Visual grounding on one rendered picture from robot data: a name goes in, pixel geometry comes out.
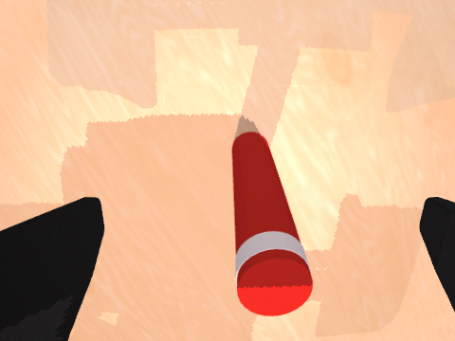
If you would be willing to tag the red peg with white band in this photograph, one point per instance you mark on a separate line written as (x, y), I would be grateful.
(271, 269)

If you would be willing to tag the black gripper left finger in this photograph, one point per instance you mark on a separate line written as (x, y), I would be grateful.
(46, 264)

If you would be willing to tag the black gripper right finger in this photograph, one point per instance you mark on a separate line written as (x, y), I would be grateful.
(437, 228)

